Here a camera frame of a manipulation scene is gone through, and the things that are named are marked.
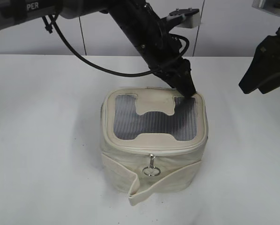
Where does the silver zipper ring pull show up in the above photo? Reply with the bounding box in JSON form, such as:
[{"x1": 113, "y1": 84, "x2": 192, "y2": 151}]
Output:
[{"x1": 142, "y1": 154, "x2": 161, "y2": 177}]

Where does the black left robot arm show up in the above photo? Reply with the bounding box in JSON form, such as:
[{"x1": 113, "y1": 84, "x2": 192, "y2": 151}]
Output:
[{"x1": 0, "y1": 0, "x2": 199, "y2": 98}]

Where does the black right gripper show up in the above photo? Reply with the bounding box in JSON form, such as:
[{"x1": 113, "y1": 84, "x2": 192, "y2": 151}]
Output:
[{"x1": 239, "y1": 27, "x2": 280, "y2": 94}]

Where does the cream zippered bag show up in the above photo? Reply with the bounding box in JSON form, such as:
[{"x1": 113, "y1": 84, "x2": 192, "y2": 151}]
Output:
[{"x1": 100, "y1": 87, "x2": 208, "y2": 206}]

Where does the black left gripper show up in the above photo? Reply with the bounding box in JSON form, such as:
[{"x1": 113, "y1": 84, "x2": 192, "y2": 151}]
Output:
[{"x1": 108, "y1": 0, "x2": 196, "y2": 97}]

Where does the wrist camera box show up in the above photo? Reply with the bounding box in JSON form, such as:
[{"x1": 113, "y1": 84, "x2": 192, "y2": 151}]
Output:
[
  {"x1": 162, "y1": 8, "x2": 201, "y2": 30},
  {"x1": 252, "y1": 0, "x2": 280, "y2": 17}
]

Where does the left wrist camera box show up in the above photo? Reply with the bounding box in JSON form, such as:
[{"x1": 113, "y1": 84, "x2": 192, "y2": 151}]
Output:
[{"x1": 162, "y1": 8, "x2": 201, "y2": 30}]

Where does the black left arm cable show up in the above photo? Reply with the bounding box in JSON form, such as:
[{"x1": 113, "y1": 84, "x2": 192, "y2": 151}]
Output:
[{"x1": 43, "y1": 14, "x2": 190, "y2": 77}]

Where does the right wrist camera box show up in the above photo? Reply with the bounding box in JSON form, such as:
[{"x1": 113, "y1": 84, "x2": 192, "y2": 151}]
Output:
[{"x1": 252, "y1": 0, "x2": 280, "y2": 17}]

